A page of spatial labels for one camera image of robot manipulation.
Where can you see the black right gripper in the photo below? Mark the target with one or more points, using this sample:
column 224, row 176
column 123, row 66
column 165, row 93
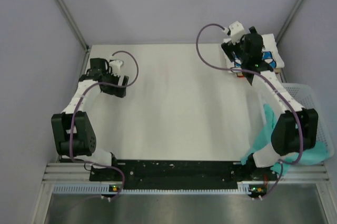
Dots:
column 229, row 48

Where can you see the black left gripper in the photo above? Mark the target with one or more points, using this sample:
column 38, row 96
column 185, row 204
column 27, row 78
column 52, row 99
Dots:
column 116, row 91

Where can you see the white printed t shirt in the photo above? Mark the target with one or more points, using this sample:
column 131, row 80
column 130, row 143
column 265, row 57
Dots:
column 270, row 54

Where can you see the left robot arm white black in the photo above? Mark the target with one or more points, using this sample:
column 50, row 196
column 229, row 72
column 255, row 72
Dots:
column 72, row 128

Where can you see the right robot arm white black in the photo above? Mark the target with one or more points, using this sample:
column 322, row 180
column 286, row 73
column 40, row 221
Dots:
column 296, row 126

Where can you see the folded red t shirt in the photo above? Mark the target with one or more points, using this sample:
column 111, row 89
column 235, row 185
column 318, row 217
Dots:
column 239, row 74

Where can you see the folded tan t shirt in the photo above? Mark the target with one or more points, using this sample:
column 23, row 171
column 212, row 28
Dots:
column 277, row 71

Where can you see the white plastic basket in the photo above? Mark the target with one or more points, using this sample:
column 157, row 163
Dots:
column 305, row 96

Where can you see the teal t shirt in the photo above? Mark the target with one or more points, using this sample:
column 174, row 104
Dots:
column 322, row 151

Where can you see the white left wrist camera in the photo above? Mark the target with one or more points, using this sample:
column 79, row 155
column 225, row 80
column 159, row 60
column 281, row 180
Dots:
column 115, row 65

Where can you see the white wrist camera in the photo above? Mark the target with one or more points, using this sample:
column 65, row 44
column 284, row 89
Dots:
column 234, row 32
column 115, row 65

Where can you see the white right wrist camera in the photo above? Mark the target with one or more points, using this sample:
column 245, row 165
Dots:
column 234, row 32

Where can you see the left aluminium frame post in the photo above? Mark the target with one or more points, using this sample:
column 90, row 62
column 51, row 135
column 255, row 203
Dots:
column 72, row 24

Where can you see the aluminium frame post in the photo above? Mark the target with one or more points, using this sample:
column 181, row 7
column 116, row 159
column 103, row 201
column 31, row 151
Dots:
column 289, row 19
column 72, row 24

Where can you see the right aluminium frame post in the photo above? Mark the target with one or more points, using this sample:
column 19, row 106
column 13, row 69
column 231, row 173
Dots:
column 289, row 19

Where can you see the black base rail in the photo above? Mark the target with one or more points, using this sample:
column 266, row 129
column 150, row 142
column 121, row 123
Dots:
column 178, row 174

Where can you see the aluminium front frame rail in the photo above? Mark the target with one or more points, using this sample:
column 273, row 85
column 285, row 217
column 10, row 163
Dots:
column 76, row 172

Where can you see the perforated white cable duct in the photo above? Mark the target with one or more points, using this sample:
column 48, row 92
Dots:
column 111, row 190

